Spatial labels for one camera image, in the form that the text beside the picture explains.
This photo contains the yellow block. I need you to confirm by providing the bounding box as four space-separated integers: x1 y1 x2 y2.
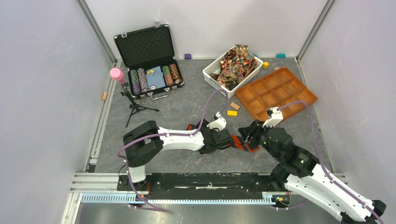
227 110 238 117

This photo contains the wooden compartment tray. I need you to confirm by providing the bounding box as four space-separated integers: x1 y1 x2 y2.
235 67 318 121

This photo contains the orange navy striped tie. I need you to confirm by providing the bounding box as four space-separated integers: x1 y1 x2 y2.
231 135 259 153

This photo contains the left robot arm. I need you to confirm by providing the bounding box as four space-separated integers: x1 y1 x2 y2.
122 120 233 190

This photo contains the teal block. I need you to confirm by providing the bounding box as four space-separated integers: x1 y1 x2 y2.
276 53 286 58

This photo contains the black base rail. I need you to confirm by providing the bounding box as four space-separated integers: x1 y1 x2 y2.
117 173 290 202

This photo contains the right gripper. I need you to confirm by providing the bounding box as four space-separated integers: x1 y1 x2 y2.
237 119 281 161

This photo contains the patterned colourful ties pile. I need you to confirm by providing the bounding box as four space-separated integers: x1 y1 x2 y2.
210 44 258 90

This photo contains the white plastic basket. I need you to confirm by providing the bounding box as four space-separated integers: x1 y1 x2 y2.
203 44 263 98

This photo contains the cork piece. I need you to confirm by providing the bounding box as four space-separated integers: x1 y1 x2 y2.
102 91 108 101

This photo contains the brown wooden block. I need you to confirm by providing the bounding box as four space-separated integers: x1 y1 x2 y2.
230 102 240 110

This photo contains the pink microphone on tripod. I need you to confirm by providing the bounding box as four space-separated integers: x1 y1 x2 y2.
109 67 160 127

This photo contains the black poker chip case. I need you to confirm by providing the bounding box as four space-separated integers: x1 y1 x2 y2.
113 24 185 98

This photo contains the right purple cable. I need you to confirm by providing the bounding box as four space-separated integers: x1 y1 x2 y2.
275 100 386 224

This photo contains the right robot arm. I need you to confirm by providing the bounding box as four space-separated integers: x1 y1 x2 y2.
238 120 387 224

